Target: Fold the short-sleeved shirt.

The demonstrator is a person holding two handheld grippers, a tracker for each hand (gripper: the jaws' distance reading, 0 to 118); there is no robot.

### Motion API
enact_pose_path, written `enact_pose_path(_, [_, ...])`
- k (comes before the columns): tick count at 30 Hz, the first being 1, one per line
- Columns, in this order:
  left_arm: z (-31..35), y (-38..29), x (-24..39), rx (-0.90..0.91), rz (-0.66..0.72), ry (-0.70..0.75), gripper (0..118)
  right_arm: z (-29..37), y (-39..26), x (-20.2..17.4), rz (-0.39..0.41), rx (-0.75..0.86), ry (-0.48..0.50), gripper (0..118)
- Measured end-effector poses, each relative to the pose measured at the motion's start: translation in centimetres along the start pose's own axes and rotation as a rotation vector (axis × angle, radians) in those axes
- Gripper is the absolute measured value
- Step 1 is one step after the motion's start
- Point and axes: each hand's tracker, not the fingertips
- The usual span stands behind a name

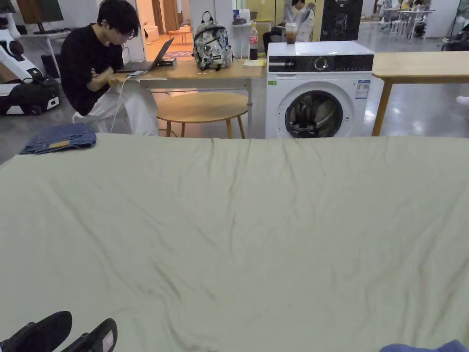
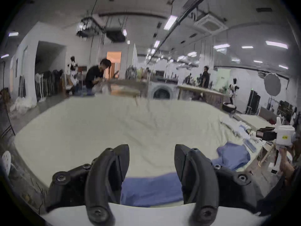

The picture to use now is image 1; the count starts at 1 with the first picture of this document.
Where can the white and black robot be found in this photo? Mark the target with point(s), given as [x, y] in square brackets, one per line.
[22, 95]

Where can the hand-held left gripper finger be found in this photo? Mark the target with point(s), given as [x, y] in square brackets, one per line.
[44, 330]
[95, 335]

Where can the desk with dark monitor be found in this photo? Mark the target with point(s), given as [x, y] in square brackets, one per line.
[40, 11]

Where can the white washing machine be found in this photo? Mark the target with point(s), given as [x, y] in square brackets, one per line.
[315, 86]

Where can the group of white chairs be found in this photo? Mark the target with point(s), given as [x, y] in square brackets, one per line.
[406, 20]

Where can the dark blue shirt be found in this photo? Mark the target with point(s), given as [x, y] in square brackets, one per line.
[432, 347]

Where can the bed with pale green sheet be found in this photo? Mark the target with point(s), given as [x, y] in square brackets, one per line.
[234, 238]

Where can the folded blue jeans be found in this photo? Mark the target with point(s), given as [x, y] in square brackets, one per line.
[62, 139]

